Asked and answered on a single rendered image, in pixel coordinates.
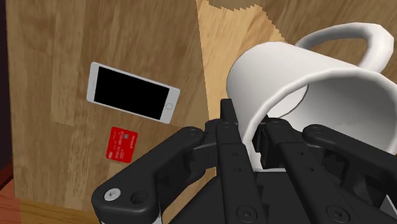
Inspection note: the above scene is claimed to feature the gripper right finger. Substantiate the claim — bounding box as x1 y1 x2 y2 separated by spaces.
261 117 397 224

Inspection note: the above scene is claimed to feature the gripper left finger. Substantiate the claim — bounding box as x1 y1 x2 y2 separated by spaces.
91 98 267 224

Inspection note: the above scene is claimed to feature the white mug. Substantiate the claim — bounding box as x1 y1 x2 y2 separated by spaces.
226 22 397 172

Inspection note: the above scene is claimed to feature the red card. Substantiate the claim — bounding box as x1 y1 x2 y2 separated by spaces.
106 126 139 164

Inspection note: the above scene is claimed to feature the white smartphone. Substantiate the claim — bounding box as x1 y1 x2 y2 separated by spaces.
86 61 181 125

